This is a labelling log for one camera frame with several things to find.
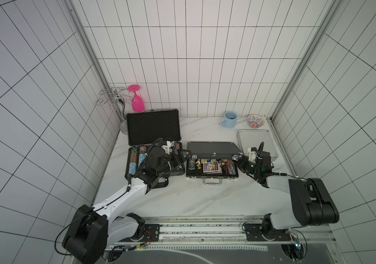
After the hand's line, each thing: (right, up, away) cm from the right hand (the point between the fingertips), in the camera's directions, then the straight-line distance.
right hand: (233, 156), depth 92 cm
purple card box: (-13, -6, -3) cm, 15 cm away
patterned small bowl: (+23, +22, +25) cm, 40 cm away
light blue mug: (+3, +23, +20) cm, 31 cm away
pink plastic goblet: (-59, +32, +13) cm, 69 cm away
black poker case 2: (-54, +17, +9) cm, 57 cm away
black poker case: (-12, -3, 0) cm, 12 cm away
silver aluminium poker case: (+16, +10, +12) cm, 22 cm away
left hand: (-27, +1, -12) cm, 30 cm away
